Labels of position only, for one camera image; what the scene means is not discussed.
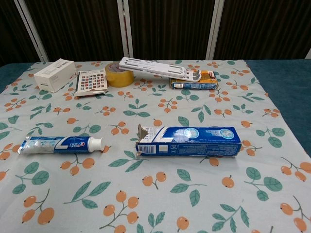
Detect white folding laptop stand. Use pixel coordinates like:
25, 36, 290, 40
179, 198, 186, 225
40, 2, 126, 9
118, 57, 202, 83

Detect yellow packing tape roll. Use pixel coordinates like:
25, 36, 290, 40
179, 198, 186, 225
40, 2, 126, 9
104, 62, 135, 87

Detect dark ribbed screen panel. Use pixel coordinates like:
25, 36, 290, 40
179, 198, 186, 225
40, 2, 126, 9
213, 0, 311, 60
128, 0, 216, 61
24, 0, 127, 62
0, 0, 42, 67

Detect blue white carton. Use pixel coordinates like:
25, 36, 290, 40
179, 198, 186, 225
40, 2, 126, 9
135, 124, 243, 161

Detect blue white toothpaste tube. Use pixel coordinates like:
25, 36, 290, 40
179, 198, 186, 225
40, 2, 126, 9
17, 135, 104, 156

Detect white screen frame post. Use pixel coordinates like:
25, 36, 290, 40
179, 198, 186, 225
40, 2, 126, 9
16, 0, 49, 62
116, 0, 134, 57
206, 0, 225, 60

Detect stamp-print card pack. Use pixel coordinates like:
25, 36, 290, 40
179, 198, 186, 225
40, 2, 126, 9
73, 69, 109, 98

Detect floral orange-berry tablecloth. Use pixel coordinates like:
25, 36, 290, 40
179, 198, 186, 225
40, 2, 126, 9
0, 59, 311, 233

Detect white cardboard box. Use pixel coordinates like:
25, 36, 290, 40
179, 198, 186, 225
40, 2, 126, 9
33, 58, 78, 93

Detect orange blue packaged item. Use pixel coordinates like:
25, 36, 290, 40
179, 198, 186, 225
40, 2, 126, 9
169, 69, 219, 90

